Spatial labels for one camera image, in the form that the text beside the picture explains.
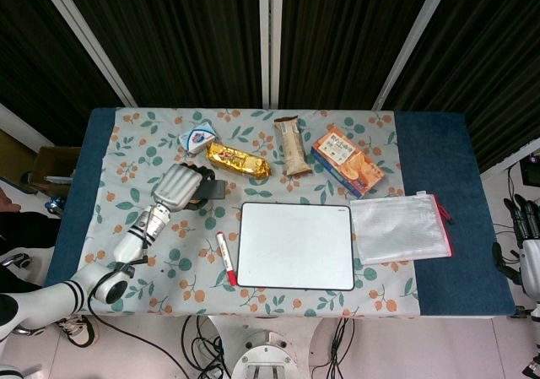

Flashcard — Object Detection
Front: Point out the person in dark clothes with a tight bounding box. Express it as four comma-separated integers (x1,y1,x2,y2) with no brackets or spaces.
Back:
0,187,62,294

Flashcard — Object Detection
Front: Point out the small black-framed whiteboard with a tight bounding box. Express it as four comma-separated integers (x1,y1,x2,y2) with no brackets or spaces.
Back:
236,202,355,291

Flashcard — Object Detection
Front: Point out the black floor cable bundle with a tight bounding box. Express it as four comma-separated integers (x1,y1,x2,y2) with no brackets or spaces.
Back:
181,315,231,379
310,317,352,379

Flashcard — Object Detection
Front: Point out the white slanted frame post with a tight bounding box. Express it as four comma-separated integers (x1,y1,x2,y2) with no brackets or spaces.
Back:
370,0,456,111
33,0,138,108

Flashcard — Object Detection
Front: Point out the grey whiteboard eraser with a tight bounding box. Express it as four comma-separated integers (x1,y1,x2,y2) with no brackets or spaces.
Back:
197,178,228,201

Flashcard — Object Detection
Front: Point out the blue table cover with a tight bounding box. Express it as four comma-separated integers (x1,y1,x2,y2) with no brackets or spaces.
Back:
44,107,516,319

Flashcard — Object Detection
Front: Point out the gold foil biscuit packet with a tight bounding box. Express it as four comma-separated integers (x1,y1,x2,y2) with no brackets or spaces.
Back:
205,141,272,181

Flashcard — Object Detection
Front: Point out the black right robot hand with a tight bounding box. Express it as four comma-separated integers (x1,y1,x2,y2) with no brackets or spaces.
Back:
492,196,540,300

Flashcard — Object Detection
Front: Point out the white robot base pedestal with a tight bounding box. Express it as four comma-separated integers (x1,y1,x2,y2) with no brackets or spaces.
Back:
206,315,338,379

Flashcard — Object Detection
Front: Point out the floral print tablecloth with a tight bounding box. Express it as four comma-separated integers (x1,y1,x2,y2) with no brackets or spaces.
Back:
67,107,423,317

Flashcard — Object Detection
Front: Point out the white and black sneaker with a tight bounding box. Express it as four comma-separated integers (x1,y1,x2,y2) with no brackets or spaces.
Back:
57,315,98,347

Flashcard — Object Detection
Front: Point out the clear mesh zipper pouch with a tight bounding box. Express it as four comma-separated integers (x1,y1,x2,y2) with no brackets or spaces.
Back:
349,191,456,266

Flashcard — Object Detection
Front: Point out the brown cardboard box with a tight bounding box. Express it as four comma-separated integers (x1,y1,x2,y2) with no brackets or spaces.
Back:
30,144,84,198

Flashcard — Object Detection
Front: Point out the red and white marker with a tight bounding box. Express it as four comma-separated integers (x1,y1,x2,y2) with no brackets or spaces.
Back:
215,230,238,287

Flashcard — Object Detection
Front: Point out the orange and blue cookie box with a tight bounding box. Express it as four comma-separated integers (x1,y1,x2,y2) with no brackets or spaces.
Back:
310,127,386,199

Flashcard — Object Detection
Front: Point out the black pleated curtain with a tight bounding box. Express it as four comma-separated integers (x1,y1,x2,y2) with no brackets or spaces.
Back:
0,0,540,173

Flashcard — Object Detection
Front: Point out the white vertical frame post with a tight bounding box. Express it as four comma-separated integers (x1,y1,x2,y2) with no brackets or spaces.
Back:
258,0,271,110
271,0,284,110

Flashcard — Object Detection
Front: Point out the white and blue soap box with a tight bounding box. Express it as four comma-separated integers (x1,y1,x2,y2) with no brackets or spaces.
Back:
177,122,218,155

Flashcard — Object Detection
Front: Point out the dark electronic device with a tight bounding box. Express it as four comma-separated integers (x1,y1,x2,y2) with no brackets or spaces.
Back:
519,154,540,186

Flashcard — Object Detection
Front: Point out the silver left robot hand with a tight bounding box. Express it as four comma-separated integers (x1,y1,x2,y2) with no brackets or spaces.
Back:
151,162,219,212

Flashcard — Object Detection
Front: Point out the brown snack bar wrapper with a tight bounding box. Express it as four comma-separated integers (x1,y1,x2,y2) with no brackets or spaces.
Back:
273,116,314,177

